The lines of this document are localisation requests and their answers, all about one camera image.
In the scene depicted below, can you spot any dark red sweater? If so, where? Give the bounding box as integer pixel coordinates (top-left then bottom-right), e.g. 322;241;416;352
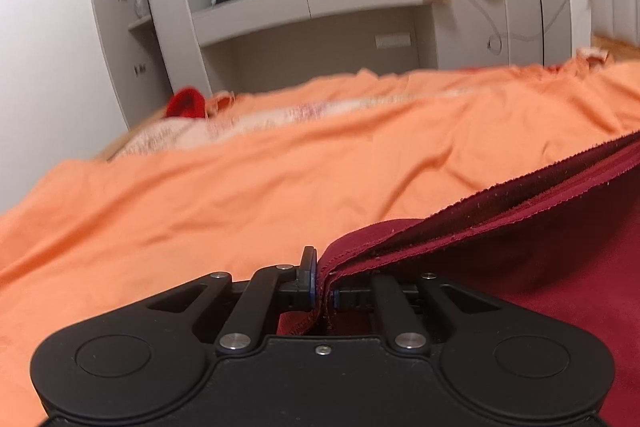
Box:
279;134;639;426

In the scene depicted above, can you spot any orange bed blanket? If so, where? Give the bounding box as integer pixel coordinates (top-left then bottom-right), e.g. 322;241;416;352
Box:
1;56;639;426

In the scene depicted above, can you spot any pale patterned bed sheet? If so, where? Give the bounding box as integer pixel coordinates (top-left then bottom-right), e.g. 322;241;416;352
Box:
112;89;470;160

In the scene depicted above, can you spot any small orange garment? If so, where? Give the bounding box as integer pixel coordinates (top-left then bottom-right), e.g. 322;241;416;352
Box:
205;91;235;118

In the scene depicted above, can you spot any bright red small garment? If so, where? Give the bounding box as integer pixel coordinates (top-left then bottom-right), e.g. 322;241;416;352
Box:
165;87;206;119

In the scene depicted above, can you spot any grey wardrobe door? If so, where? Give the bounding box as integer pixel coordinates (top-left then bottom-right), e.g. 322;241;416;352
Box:
92;0;172;128

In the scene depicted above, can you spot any grey built-in desk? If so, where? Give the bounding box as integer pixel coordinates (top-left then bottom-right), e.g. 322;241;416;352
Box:
193;0;509;93

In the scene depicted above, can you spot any white wall socket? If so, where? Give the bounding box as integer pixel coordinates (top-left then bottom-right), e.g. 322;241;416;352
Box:
375;32;411;50

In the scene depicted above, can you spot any black cable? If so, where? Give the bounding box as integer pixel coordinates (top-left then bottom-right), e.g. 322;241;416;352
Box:
449;0;591;56

